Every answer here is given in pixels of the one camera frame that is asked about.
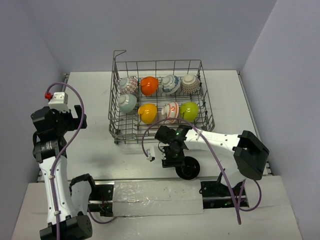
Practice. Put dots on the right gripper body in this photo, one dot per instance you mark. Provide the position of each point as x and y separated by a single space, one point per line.
172 156

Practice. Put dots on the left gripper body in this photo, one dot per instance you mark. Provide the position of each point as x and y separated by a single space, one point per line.
75 117

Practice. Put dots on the black glossy bowl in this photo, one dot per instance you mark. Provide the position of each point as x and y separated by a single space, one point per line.
190 170

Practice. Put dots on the orange white patterned bowl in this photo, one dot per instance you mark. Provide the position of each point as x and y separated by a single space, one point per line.
170 112

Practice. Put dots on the light teal bowl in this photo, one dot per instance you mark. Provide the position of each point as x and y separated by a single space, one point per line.
127 103

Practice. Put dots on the lime green bowl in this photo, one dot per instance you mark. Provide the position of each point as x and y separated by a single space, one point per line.
189 111

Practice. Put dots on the yellow-orange bowl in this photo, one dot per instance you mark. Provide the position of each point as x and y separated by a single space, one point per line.
147 112

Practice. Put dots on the blue triangle pattern bowl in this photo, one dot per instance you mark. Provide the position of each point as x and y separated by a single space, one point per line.
128 85

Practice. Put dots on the grey wire dish rack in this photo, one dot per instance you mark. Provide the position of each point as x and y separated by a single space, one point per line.
128 128

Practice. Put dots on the blue floral bowl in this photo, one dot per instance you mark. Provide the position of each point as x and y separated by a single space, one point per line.
170 84

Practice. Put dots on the grey patterned bowl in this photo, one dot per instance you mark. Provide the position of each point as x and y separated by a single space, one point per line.
190 83

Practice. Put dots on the orange bowl white inside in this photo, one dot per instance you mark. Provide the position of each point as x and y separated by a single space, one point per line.
149 85

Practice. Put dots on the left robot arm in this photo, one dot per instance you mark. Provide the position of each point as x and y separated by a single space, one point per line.
67 202

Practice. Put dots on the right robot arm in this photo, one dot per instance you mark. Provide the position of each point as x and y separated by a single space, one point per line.
249 154

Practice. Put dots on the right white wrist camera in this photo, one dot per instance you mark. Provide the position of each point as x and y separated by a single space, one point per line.
155 153

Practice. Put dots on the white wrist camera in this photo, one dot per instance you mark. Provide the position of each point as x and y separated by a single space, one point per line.
57 101
155 153

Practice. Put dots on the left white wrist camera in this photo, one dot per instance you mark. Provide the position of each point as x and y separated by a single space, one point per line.
57 101

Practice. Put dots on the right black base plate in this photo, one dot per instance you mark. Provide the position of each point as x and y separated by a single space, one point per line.
215 195

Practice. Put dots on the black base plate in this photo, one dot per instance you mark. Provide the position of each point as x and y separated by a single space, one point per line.
101 200
215 195

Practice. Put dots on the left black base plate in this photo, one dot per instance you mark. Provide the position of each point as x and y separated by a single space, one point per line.
101 200

